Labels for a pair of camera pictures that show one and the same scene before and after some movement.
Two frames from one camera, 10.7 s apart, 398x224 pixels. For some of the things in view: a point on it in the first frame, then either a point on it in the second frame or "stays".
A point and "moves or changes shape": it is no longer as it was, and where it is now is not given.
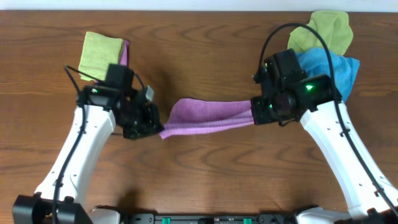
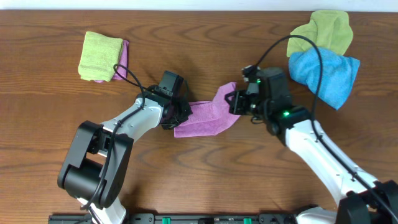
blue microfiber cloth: (314, 62) stays
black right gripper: (259, 111) -> (237, 101)
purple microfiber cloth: (190, 114) moves or changes shape
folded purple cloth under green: (124, 60) stays
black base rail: (212, 218) stays
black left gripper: (145, 123) -> (179, 111)
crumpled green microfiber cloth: (334, 27) stays
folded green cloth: (99, 51) stays
